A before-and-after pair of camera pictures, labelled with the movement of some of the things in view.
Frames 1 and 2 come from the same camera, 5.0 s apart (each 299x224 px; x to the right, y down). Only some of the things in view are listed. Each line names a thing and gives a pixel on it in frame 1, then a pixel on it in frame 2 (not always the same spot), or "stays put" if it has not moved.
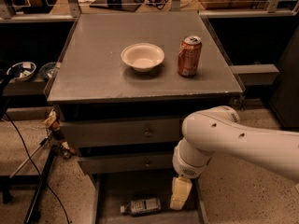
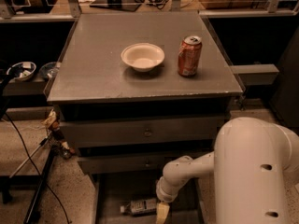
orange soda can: (189, 56) stays put
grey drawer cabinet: (125, 83) stays put
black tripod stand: (48, 143) stays put
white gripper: (187, 166) -> (162, 196)
